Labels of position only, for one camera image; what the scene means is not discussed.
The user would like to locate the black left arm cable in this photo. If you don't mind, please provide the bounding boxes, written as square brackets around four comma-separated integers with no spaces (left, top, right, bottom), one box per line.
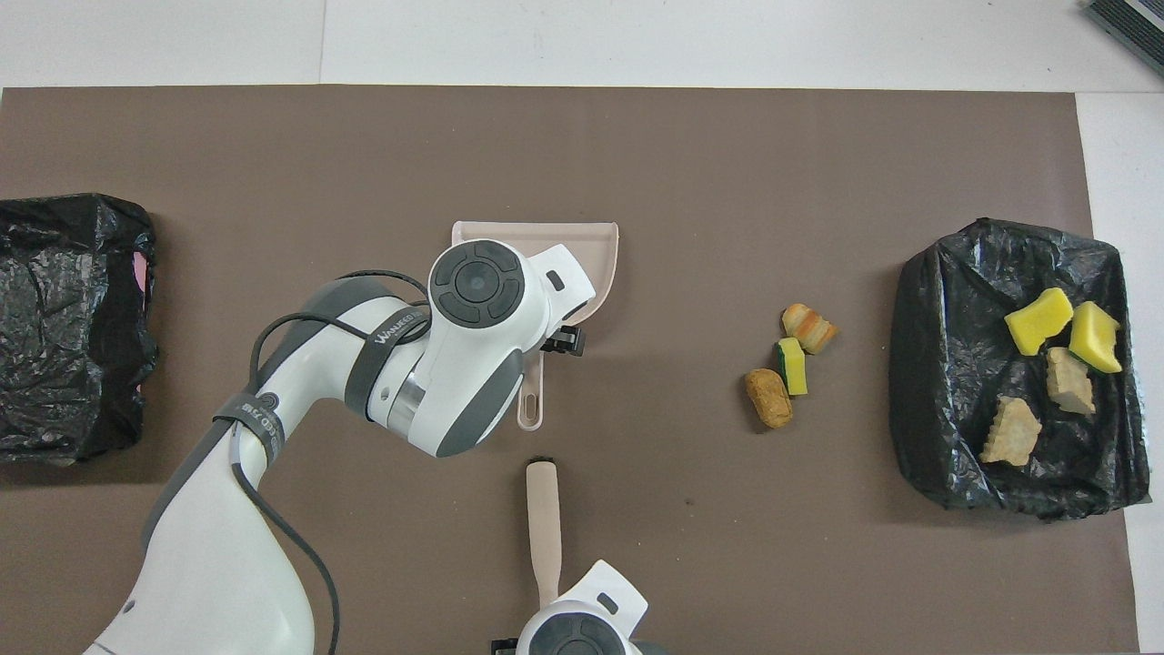
[232,268,433,655]

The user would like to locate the beige hand brush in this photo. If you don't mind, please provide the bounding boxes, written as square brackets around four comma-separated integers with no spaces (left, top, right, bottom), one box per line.
[526,458,564,610]

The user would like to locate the orange striped croissant piece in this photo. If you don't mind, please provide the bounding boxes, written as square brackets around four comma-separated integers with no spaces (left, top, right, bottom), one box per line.
[782,303,838,355]

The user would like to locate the yellow green sponge block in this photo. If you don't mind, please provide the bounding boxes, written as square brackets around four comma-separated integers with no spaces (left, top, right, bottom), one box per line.
[775,338,808,397]

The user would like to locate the brown bread roll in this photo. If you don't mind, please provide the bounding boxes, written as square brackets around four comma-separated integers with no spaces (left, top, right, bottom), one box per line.
[744,368,794,429]

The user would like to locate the dark grey ribbed object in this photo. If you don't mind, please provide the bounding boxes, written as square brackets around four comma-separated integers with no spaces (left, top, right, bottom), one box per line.
[1085,0,1164,78]

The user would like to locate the beige sponge chunk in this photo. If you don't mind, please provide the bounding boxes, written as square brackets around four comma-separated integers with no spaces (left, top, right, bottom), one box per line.
[1046,347,1097,416]

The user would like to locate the notched yellow sponge piece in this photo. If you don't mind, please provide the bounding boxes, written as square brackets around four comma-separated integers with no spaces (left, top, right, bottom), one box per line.
[1004,287,1075,357]

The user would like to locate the brown table mat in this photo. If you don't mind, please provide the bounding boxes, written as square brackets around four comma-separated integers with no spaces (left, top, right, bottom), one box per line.
[0,86,1140,655]

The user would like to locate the black bag lined pink bin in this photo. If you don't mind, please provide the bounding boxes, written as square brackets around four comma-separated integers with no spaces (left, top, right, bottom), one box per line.
[0,193,160,465]

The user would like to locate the yellow sponge wedge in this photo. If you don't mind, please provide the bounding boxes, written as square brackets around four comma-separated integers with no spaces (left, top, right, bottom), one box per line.
[1069,301,1122,375]

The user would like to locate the orange striped bread piece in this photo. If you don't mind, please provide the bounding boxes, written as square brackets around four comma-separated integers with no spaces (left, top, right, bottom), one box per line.
[979,395,1043,467]

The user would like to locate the beige plastic dustpan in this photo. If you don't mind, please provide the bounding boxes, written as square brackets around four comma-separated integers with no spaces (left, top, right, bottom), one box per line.
[452,220,621,432]

